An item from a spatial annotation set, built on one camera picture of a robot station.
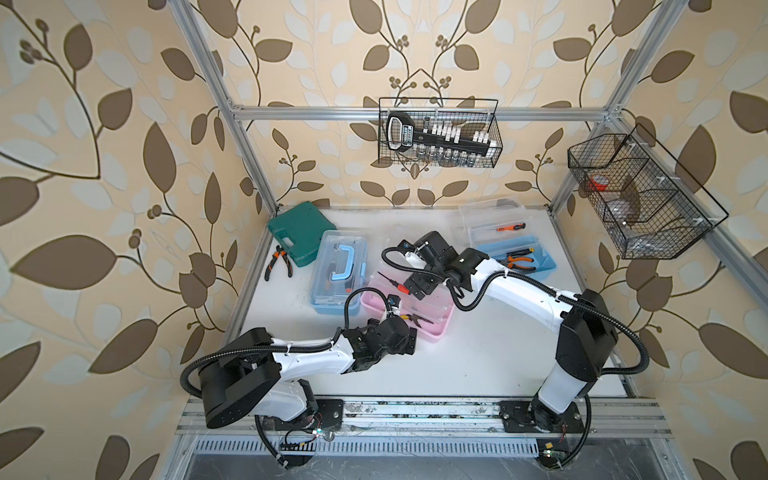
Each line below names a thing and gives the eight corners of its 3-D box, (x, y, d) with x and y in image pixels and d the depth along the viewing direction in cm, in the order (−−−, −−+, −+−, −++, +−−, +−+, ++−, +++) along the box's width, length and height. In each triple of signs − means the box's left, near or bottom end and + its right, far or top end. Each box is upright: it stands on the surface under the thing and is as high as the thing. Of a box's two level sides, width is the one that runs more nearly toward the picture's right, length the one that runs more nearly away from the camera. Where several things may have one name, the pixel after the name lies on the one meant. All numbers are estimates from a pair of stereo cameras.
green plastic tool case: (301, 270, 104) (297, 261, 100) (267, 228, 116) (262, 219, 112) (345, 242, 112) (343, 232, 108) (308, 206, 124) (306, 196, 120)
